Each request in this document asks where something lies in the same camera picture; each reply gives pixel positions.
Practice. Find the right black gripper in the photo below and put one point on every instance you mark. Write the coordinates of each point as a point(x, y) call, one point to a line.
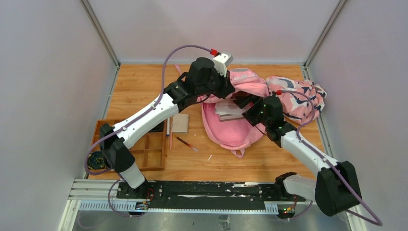
point(249, 115)

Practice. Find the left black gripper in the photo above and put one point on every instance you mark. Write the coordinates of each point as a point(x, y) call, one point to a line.
point(227, 88)

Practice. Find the white coffee cover book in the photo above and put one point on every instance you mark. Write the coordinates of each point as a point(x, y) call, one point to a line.
point(228, 107)

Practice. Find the pink student backpack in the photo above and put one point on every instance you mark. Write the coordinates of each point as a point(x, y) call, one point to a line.
point(234, 135)

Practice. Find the white Decorate Furniture book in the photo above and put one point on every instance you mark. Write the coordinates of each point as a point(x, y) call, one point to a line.
point(228, 117)

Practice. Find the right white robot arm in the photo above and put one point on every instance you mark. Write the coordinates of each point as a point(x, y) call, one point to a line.
point(335, 188)

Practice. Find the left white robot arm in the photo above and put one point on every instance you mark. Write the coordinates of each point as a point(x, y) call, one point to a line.
point(117, 140)

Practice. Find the pink pencil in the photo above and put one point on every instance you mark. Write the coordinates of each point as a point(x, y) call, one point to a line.
point(170, 133)

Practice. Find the blue capped white marker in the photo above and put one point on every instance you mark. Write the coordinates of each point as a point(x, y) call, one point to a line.
point(168, 129)

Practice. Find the pink patterned cloth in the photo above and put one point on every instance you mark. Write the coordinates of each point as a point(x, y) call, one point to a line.
point(302, 100)

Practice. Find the red pen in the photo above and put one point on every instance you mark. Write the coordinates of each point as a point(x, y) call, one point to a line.
point(187, 144)

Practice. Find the wooden compartment tray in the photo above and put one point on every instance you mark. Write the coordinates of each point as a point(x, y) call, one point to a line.
point(149, 152)

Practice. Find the blue yellow rolled sock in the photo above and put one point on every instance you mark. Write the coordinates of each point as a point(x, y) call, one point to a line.
point(96, 161)

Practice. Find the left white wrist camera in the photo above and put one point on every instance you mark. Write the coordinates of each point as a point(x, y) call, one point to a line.
point(221, 61)

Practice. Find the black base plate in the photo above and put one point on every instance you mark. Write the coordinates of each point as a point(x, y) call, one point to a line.
point(203, 195)

